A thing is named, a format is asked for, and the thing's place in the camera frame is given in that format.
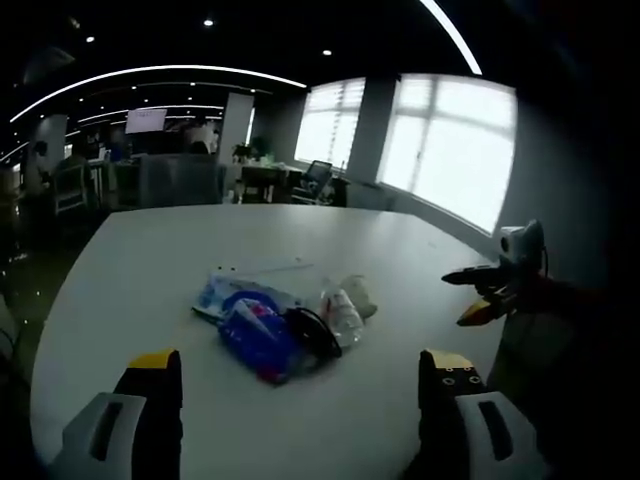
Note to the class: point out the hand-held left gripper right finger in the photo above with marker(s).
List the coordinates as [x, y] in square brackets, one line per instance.
[465, 415]

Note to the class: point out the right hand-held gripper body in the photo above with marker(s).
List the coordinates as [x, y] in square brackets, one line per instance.
[520, 245]

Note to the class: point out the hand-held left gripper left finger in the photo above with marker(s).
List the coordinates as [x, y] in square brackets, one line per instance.
[135, 415]

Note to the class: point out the beige cloth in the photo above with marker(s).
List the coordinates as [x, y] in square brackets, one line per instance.
[361, 295]

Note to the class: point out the clear plastic bottle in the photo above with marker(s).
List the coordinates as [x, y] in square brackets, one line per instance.
[342, 312]

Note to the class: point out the blue snack bag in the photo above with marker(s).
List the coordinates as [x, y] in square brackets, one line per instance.
[260, 335]

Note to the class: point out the light blue wipes packet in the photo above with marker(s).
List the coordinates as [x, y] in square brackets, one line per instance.
[225, 295]

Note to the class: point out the black pouch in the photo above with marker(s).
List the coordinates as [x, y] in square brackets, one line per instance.
[315, 330]

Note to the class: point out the white table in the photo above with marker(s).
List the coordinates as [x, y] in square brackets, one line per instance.
[280, 340]

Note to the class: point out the black office chair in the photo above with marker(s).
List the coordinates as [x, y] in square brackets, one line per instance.
[315, 181]

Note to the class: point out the wooden desk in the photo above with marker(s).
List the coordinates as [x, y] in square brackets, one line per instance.
[265, 181]

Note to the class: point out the grey office chair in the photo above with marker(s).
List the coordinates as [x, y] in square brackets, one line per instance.
[180, 179]

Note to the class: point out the green potted plant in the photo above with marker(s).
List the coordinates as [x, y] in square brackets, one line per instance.
[252, 149]

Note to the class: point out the wall monitor screen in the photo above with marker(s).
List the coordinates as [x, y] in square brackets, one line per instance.
[145, 121]

